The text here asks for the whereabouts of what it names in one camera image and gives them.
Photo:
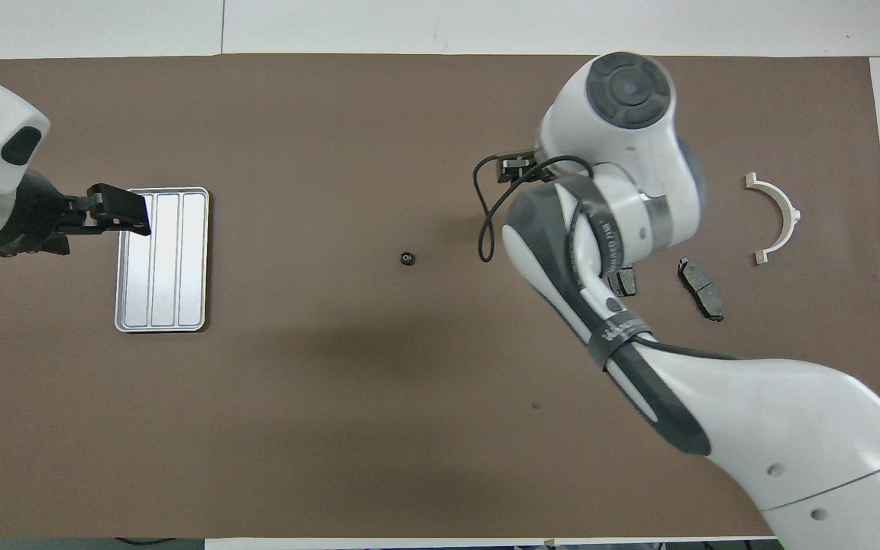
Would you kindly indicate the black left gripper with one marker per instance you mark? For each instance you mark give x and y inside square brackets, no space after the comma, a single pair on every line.
[35,218]

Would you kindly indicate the long dark brake pad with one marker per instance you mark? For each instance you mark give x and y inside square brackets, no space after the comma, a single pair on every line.
[703,290]

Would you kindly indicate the white curved plastic bracket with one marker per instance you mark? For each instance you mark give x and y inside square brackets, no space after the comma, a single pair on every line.
[787,210]

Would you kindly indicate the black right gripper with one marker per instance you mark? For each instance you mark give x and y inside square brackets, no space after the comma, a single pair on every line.
[520,168]

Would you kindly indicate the small black bearing gear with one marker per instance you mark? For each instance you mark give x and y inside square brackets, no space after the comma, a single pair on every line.
[407,259]

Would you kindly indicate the silver metal tray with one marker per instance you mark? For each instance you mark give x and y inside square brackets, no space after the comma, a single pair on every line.
[173,290]

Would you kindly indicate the short dark brake pad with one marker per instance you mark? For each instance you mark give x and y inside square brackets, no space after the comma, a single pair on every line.
[627,281]

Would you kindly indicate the brown table mat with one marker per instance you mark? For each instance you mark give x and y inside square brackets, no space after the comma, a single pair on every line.
[333,420]

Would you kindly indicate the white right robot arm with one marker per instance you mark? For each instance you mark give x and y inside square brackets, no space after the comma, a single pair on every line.
[753,412]

